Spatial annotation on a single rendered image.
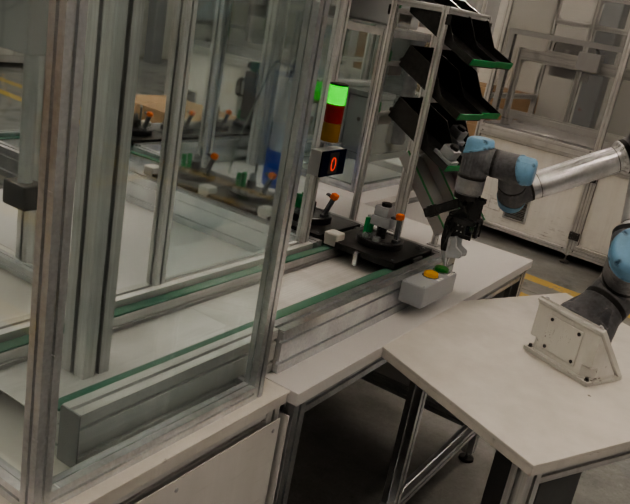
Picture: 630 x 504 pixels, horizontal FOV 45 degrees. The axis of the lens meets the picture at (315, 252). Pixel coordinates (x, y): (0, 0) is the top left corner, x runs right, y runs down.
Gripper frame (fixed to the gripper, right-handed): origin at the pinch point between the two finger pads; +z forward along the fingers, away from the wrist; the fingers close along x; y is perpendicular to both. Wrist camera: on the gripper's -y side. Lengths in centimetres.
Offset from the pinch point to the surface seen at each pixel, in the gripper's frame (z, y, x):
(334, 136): -28.5, -31.1, -18.7
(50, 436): 1, 0, -131
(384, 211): -8.1, -20.8, -0.7
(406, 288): 5.2, -1.6, -17.5
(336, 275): 7.7, -21.1, -20.8
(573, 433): 13, 52, -40
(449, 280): 4.6, 3.5, -1.3
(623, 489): 99, 57, 105
